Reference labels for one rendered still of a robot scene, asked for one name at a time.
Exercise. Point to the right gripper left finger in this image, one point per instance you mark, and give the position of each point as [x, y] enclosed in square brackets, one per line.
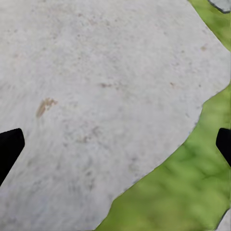
[12, 143]

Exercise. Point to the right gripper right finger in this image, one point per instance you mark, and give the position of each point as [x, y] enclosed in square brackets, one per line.
[223, 143]

